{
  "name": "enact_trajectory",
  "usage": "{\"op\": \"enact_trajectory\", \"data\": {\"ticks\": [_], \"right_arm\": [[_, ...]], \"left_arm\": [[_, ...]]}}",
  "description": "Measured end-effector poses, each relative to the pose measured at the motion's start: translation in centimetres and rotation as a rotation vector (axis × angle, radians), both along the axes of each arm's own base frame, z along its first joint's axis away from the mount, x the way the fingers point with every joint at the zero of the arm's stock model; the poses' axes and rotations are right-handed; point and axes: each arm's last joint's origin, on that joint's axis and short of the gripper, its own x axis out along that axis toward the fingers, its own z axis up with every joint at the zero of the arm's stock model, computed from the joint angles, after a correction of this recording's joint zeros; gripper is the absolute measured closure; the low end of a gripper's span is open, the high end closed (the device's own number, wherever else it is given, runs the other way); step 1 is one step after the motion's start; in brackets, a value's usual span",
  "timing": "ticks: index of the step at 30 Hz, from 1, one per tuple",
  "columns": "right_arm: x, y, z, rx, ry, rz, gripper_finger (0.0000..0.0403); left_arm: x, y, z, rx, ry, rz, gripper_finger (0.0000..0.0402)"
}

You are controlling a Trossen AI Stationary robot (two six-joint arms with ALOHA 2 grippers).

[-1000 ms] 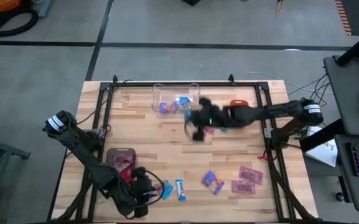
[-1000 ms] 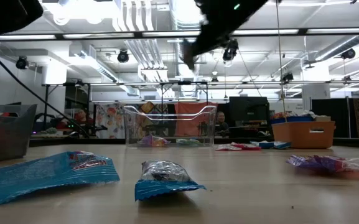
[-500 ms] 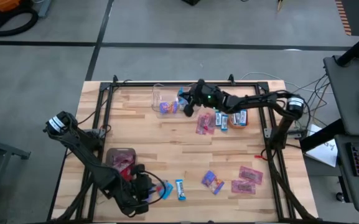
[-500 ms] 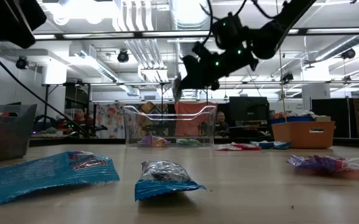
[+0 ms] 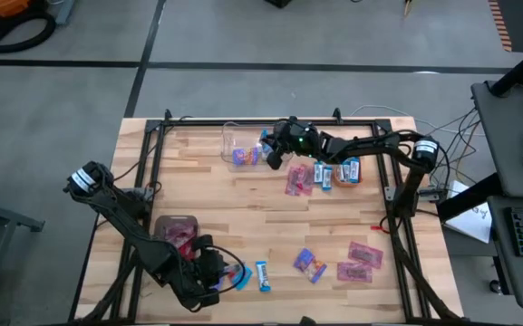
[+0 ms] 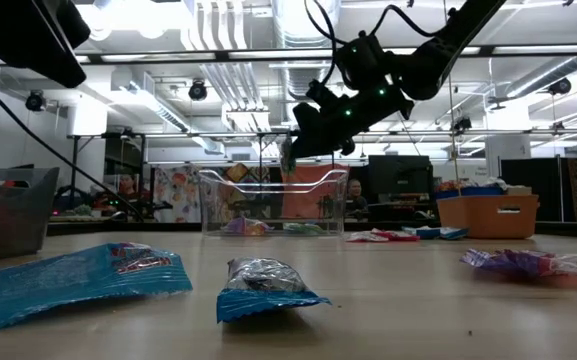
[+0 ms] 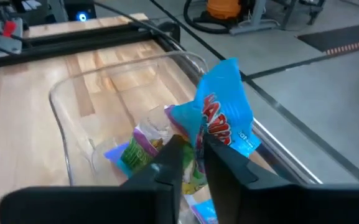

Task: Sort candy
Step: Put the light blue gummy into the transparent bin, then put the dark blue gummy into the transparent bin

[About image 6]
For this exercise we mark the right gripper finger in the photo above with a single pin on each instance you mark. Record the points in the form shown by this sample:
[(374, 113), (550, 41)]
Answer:
[(313, 120), (330, 140)]

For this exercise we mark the teal candy bag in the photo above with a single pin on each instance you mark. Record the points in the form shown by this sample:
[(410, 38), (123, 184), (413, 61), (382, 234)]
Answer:
[(303, 229)]

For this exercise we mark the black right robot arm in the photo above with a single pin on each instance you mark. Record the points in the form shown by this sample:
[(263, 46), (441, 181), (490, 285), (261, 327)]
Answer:
[(443, 45)]

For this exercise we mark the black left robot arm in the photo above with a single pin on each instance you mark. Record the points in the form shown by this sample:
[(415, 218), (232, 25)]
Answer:
[(28, 35)]

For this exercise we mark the red candy packet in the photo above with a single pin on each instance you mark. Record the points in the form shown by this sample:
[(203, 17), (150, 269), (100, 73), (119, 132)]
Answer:
[(393, 236)]

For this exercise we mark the purple clear candy bag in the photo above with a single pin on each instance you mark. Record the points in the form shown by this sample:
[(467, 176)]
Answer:
[(508, 262)]

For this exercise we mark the person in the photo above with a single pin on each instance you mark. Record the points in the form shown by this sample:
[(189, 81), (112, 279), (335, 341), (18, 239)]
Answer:
[(128, 187), (355, 192)]

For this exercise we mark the orange hanging cloth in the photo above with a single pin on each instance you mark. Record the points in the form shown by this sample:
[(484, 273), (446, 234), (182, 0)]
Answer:
[(318, 200)]

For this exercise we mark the black computer monitor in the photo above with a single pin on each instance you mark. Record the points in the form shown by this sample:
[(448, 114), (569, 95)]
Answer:
[(400, 175)]

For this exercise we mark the colourful patchwork quilt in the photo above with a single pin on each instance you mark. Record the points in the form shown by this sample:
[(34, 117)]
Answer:
[(240, 172)]

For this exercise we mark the black ceiling spotlight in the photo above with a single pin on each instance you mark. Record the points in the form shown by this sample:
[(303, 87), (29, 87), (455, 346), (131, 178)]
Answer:
[(560, 86), (198, 91), (35, 101)]

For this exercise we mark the clear plastic bin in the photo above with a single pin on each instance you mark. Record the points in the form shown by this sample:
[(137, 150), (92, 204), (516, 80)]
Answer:
[(218, 200)]

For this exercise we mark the blue storage bin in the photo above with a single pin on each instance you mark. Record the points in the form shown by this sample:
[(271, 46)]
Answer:
[(473, 191)]

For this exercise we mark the blue white Hershey's bar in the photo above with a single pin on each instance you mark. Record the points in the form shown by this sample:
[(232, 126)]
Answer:
[(443, 233), (263, 295)]

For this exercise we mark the floral hanging cloth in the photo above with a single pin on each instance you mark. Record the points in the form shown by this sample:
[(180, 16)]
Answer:
[(178, 195)]

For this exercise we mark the orange plastic bin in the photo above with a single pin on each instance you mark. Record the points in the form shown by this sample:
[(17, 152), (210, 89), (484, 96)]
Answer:
[(483, 220)]

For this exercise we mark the small cardboard box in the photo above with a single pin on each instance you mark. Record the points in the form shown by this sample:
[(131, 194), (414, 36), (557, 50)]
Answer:
[(518, 190)]

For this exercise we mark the black partition panel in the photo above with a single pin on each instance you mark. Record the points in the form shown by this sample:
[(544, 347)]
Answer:
[(533, 185)]

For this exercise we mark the grey plastic bin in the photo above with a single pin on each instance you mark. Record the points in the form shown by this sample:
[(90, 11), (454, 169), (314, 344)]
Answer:
[(8, 220)]

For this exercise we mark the silver ceiling air duct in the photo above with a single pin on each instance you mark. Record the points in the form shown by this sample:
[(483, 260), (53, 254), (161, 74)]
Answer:
[(293, 60)]

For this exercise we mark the black overhead frame beam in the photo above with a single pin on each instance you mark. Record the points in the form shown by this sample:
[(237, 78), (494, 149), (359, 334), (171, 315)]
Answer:
[(268, 54)]

